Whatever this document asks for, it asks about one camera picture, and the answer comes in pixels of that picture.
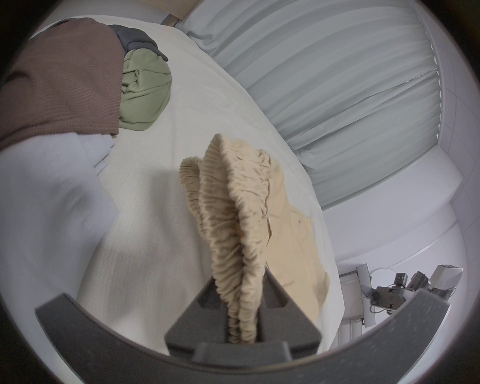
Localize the brown garment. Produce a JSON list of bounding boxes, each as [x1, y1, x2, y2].
[[0, 17, 124, 151]]

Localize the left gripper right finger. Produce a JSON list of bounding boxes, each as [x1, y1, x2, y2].
[[258, 269, 322, 347]]

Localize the black garment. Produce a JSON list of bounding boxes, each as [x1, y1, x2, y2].
[[107, 24, 169, 62]]

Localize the green garment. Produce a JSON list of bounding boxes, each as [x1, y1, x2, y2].
[[119, 49, 172, 132]]

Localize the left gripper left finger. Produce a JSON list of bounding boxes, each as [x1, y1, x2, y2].
[[165, 277, 229, 348]]

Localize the bed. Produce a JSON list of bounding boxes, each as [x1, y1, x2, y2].
[[0, 0, 346, 357]]

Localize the white garment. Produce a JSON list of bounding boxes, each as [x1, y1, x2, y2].
[[0, 132, 121, 301]]

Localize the khaki shorts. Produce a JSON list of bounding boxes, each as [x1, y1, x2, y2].
[[179, 133, 331, 344]]

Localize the pale green curtain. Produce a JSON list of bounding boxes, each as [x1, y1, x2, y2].
[[180, 0, 443, 211]]

